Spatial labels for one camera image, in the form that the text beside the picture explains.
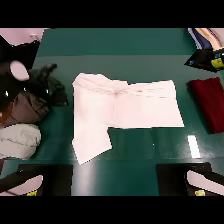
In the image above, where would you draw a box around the white shirt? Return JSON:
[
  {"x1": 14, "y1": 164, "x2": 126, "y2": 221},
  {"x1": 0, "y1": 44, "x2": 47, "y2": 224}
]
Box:
[{"x1": 71, "y1": 72, "x2": 186, "y2": 166}]

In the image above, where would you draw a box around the black garment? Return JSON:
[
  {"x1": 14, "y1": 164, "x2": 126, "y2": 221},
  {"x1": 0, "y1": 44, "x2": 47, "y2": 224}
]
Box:
[{"x1": 27, "y1": 62, "x2": 70, "y2": 108}]

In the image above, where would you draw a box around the brown garment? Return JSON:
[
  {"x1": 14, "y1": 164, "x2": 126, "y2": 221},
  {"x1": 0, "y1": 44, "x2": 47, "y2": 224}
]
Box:
[{"x1": 2, "y1": 91, "x2": 52, "y2": 128}]

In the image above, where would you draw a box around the white garment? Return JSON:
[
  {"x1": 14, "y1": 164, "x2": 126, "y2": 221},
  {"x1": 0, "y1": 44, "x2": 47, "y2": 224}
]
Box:
[{"x1": 0, "y1": 123, "x2": 43, "y2": 161}]

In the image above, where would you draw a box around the red garment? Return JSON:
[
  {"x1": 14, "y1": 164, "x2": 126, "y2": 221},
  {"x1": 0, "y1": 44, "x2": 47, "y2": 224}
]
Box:
[{"x1": 188, "y1": 76, "x2": 224, "y2": 135}]

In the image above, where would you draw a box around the blue garment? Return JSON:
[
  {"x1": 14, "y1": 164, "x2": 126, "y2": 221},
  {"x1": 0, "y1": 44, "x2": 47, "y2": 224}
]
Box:
[{"x1": 187, "y1": 27, "x2": 214, "y2": 51}]

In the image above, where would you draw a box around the beige garment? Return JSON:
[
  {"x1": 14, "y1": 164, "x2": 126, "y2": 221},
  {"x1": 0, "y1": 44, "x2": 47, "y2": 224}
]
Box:
[{"x1": 195, "y1": 27, "x2": 224, "y2": 51}]

